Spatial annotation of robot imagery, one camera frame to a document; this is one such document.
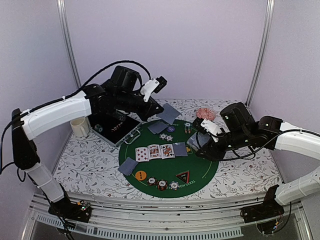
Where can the red black 100 chip stack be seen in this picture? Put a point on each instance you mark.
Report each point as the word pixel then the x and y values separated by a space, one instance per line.
pixel 151 181

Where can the nine of diamonds card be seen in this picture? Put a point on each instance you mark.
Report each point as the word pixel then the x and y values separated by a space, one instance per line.
pixel 141 154

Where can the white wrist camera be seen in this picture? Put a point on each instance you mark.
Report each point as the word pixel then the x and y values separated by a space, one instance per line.
pixel 212 129
pixel 154 85

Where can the aluminium frame post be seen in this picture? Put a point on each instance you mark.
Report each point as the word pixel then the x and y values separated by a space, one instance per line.
pixel 61 7
pixel 267 24

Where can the round green poker mat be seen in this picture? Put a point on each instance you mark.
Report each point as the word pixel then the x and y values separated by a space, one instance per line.
pixel 201 170

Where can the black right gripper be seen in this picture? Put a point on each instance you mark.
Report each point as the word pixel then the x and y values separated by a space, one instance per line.
pixel 214 153

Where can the aluminium poker chip case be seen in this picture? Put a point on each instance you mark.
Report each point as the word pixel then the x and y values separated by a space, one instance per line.
pixel 127 134

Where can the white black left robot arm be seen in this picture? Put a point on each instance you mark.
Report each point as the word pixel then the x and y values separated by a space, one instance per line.
pixel 114 90

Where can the left aluminium frame post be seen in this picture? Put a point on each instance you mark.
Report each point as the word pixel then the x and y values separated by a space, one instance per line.
pixel 61 7

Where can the king of diamonds card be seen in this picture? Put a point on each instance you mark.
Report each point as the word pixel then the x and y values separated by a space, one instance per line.
pixel 154 152

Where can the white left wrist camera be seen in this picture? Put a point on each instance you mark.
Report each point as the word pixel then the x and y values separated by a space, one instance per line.
pixel 154 85

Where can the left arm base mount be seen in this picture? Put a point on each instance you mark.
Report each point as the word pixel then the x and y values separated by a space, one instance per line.
pixel 80 211

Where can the orange big blind button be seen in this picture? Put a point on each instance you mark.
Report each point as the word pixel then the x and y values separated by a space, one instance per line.
pixel 140 175

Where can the red patterned small bowl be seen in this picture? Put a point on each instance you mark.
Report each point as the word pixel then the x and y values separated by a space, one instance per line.
pixel 206 113

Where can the blue checkered playing card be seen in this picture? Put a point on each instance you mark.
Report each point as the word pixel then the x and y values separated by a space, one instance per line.
pixel 127 167

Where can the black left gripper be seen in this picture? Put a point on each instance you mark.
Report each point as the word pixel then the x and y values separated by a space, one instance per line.
pixel 151 110

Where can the grey playing card deck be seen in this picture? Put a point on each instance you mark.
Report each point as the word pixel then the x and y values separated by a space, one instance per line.
pixel 198 140

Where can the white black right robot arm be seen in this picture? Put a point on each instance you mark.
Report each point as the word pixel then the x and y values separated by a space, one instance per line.
pixel 270 133

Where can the blue peach 10 chip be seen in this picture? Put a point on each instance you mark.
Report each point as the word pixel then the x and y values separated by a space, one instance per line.
pixel 174 185
pixel 169 138
pixel 162 136

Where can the aluminium front rail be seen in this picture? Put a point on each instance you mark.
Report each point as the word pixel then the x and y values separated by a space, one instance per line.
pixel 193 219

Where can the blue green chip stack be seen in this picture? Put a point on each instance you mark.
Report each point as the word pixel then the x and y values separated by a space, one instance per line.
pixel 188 128

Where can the purple small blind button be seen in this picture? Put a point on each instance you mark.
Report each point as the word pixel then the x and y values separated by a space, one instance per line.
pixel 170 129

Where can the short poker chip stack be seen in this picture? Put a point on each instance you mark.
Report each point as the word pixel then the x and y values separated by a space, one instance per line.
pixel 98 128

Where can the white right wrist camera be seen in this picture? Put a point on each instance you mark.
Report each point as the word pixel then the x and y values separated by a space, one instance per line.
pixel 212 129

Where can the red black chip row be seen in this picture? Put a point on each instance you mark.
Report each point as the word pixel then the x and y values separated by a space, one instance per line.
pixel 117 127

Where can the cream ceramic mug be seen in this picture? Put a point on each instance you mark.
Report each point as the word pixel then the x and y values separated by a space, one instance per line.
pixel 80 127

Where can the black triangular all-in marker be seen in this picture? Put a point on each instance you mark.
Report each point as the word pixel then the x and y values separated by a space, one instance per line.
pixel 184 176

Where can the queen of spades card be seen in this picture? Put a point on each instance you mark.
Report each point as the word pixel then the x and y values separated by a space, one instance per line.
pixel 167 151

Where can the right aluminium frame post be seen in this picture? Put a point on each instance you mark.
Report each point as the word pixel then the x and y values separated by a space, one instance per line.
pixel 267 24

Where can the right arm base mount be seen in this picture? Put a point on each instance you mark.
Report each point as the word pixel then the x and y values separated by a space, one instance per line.
pixel 265 210

